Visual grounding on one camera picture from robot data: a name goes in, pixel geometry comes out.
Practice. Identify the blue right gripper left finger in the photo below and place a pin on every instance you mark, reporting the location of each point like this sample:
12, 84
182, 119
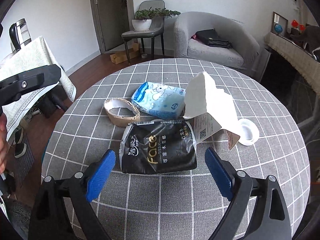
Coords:
97, 174

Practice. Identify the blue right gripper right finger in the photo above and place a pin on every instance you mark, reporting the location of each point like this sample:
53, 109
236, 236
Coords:
219, 170

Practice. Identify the torn white cardboard box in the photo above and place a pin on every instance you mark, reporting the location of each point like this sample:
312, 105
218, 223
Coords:
211, 109

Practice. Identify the black Face tissue pack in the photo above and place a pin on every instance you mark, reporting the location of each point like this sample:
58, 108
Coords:
158, 146

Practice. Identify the brown cardboard ring strip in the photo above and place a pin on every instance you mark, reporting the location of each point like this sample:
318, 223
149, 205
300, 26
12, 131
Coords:
121, 112

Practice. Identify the person's left hand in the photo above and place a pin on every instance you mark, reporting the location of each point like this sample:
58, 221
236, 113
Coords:
4, 147

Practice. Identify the white patterned tablecloth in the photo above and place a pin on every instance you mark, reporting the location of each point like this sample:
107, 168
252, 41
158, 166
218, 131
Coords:
36, 54

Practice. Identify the white plastic lid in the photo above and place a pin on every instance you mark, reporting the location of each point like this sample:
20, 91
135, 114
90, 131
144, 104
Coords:
249, 133

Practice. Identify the grey checked tablecloth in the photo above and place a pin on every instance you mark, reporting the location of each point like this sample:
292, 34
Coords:
271, 177

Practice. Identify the electric kettle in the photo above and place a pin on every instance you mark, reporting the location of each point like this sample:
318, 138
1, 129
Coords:
19, 35

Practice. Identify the black and white shoe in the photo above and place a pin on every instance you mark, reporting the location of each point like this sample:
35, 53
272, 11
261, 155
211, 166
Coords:
20, 150

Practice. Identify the dark striped floor mat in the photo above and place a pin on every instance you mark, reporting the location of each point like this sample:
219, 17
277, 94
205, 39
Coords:
21, 166

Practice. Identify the blue wet wipes pack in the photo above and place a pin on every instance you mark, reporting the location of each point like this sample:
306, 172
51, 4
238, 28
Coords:
159, 100

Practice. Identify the flat cardboard box on floor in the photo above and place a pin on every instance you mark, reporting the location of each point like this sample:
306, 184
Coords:
121, 56

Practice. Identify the grey armchair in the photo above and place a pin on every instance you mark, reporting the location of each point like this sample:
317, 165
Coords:
245, 48

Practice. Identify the grey door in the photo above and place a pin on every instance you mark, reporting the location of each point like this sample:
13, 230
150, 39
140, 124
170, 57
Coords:
111, 18

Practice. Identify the beige fringed table runner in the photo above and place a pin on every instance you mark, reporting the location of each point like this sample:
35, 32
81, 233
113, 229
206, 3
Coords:
306, 65

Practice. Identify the black handbag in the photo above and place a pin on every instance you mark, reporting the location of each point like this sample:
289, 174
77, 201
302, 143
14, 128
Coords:
211, 38

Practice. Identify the potted green plant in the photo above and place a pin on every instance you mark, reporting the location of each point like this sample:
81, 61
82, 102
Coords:
143, 18

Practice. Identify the small blue globe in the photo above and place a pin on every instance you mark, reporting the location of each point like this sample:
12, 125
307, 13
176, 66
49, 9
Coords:
277, 29

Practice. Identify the grey dining chair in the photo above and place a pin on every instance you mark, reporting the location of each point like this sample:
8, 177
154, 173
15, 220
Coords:
156, 29

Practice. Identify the framed picture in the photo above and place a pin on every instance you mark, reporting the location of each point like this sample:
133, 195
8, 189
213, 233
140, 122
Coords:
276, 18

